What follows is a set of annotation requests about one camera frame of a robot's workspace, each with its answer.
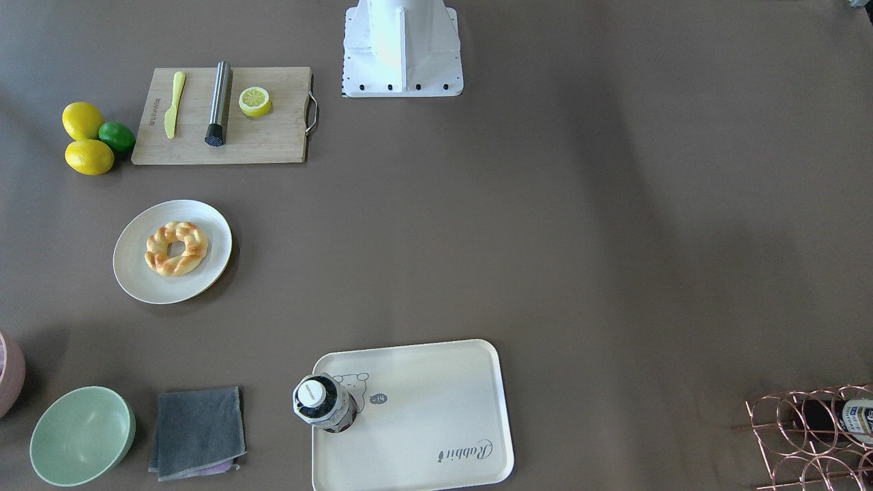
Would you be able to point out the green lime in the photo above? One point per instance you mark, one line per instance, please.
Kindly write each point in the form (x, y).
(117, 136)

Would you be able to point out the gray folded cloth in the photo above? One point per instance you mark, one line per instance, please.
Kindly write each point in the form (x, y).
(198, 433)

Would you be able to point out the twisted glazed donut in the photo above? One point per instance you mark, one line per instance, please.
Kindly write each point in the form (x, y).
(176, 249)

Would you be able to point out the yellow lemon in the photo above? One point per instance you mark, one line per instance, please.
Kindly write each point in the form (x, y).
(82, 120)
(89, 157)

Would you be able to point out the bottle in wire rack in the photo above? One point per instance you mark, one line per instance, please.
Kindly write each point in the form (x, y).
(836, 420)

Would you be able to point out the white round plate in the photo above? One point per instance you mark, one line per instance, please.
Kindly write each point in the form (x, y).
(136, 278)

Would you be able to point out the yellow lemon lower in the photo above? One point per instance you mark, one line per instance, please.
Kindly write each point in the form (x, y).
(89, 157)

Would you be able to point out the green ceramic bowl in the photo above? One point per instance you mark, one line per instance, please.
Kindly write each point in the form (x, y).
(81, 436)

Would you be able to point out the steel muddler stick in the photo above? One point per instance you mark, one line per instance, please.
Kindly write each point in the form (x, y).
(218, 116)

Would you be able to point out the pink bowl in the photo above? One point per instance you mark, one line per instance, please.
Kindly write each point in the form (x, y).
(13, 372)

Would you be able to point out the yellow lemon upper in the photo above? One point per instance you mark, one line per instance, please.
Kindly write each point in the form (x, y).
(82, 120)

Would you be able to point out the cream rectangular tray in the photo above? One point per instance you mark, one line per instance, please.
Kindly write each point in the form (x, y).
(431, 416)

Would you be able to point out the dark tea bottle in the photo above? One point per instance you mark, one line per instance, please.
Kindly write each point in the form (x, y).
(322, 402)

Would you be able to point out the yellow plastic knife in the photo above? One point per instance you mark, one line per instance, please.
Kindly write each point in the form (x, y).
(170, 117)

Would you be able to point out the wooden cutting board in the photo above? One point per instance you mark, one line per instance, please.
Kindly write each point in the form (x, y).
(280, 137)

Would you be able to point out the lemon half slice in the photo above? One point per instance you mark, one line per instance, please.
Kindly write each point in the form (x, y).
(254, 101)

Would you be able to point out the copper wire bottle rack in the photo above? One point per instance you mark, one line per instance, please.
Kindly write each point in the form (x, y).
(793, 460)

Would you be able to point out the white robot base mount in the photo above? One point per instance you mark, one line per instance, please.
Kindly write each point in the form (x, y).
(401, 49)

